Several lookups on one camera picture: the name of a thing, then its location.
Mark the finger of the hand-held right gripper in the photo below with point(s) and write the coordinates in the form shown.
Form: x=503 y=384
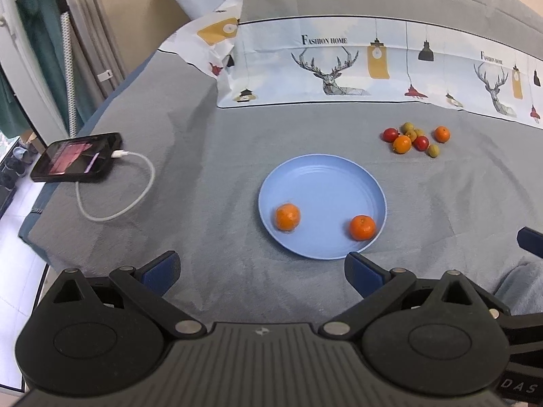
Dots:
x=531 y=241

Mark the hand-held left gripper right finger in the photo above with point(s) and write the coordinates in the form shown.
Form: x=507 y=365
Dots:
x=364 y=272

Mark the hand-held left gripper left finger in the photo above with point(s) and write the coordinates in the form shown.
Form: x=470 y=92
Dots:
x=163 y=270

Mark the small mandarin orange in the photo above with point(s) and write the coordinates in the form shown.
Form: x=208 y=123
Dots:
x=442 y=134
x=362 y=227

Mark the plastic-wrapped mandarin orange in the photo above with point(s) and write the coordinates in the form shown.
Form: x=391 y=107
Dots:
x=288 y=217

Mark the blue plate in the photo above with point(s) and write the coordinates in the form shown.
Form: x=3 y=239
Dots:
x=322 y=186

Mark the oval orange kumquat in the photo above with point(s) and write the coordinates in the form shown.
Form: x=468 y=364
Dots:
x=401 y=144

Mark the red cherry tomato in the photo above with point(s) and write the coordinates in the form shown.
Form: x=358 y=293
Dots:
x=421 y=143
x=390 y=135

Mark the grey bed sheet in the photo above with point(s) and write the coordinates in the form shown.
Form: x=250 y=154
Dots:
x=212 y=157

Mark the black smartphone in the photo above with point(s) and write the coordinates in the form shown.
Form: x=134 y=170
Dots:
x=72 y=159

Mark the dark shoes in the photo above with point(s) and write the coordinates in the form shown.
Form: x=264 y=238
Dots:
x=15 y=165

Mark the deer printed blanket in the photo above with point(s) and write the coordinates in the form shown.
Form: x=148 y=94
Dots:
x=297 y=72

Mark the patterned pole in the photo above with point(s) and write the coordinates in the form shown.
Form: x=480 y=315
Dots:
x=70 y=72

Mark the beige curtain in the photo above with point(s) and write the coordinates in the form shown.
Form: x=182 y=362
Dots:
x=95 y=29

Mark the teal garment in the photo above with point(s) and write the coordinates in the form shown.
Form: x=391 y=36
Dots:
x=38 y=17

